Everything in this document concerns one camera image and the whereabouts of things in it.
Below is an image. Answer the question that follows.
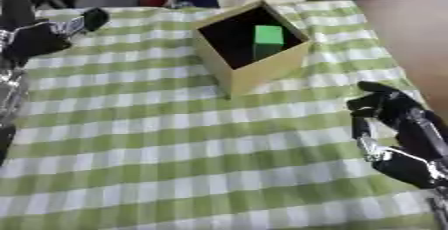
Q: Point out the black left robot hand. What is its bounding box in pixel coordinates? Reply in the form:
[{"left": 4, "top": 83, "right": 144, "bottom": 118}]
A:
[{"left": 0, "top": 0, "right": 112, "bottom": 66}]

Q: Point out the green rectangular block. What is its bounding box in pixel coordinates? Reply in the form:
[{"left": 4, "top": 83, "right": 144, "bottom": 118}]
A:
[{"left": 252, "top": 24, "right": 286, "bottom": 60}]

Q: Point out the tan cardboard box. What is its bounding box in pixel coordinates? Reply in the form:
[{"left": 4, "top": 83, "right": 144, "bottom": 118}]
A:
[{"left": 190, "top": 0, "right": 314, "bottom": 99}]

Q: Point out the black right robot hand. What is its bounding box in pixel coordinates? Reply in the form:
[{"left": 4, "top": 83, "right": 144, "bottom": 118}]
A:
[{"left": 344, "top": 80, "right": 448, "bottom": 190}]

